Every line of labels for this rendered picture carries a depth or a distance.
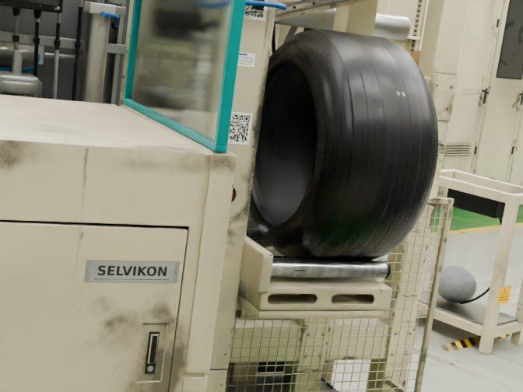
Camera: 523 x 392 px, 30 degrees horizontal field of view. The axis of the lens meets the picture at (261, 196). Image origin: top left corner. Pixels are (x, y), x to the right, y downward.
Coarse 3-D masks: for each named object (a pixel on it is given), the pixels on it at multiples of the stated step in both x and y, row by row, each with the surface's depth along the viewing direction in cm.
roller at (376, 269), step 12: (276, 264) 231; (288, 264) 233; (300, 264) 234; (312, 264) 235; (324, 264) 237; (336, 264) 238; (348, 264) 239; (360, 264) 241; (372, 264) 242; (384, 264) 244; (276, 276) 233; (288, 276) 234; (300, 276) 235; (312, 276) 236; (324, 276) 238; (336, 276) 239; (348, 276) 240; (360, 276) 242; (372, 276) 243; (384, 276) 244
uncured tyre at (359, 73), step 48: (288, 48) 241; (336, 48) 228; (384, 48) 235; (288, 96) 268; (336, 96) 221; (384, 96) 223; (432, 96) 235; (288, 144) 273; (336, 144) 219; (384, 144) 221; (432, 144) 227; (288, 192) 270; (336, 192) 221; (384, 192) 224; (288, 240) 237; (336, 240) 229; (384, 240) 234
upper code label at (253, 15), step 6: (246, 6) 222; (264, 6) 223; (246, 12) 222; (252, 12) 223; (258, 12) 223; (264, 12) 224; (246, 18) 222; (252, 18) 223; (258, 18) 224; (264, 18) 224
